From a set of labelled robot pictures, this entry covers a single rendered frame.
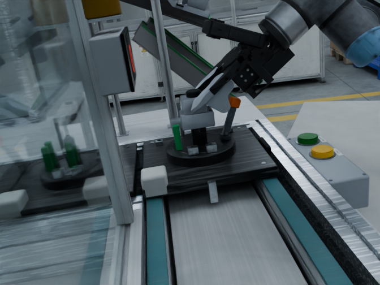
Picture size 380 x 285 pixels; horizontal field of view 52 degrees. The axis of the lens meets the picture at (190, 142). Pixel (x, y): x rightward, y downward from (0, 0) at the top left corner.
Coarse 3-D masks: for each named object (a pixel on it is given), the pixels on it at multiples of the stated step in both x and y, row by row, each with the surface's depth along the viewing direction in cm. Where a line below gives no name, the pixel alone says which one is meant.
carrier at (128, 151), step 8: (128, 144) 90; (136, 144) 89; (120, 152) 86; (128, 152) 85; (136, 152) 85; (128, 160) 81; (136, 160) 82; (128, 168) 77; (136, 168) 79; (128, 176) 73; (136, 176) 76; (128, 184) 70
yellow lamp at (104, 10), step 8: (88, 0) 48; (96, 0) 48; (104, 0) 48; (112, 0) 49; (88, 8) 48; (96, 8) 48; (104, 8) 48; (112, 8) 49; (120, 8) 50; (88, 16) 49; (96, 16) 48; (104, 16) 49
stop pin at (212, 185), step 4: (208, 180) 68; (212, 180) 68; (208, 184) 68; (212, 184) 67; (216, 184) 68; (208, 188) 69; (212, 188) 68; (216, 188) 68; (212, 192) 68; (216, 192) 68; (212, 196) 68; (216, 196) 68; (212, 200) 69; (216, 200) 69
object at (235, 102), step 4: (232, 100) 75; (236, 100) 75; (240, 100) 76; (232, 104) 76; (236, 104) 76; (232, 108) 76; (228, 112) 77; (232, 112) 76; (228, 116) 77; (232, 116) 77; (228, 120) 77; (232, 120) 77; (224, 124) 78; (228, 124) 77; (224, 128) 78; (228, 128) 78; (224, 132) 78; (228, 132) 78
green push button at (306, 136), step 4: (300, 136) 79; (304, 136) 79; (308, 136) 79; (312, 136) 78; (316, 136) 78; (300, 140) 78; (304, 140) 78; (308, 140) 77; (312, 140) 77; (316, 140) 78
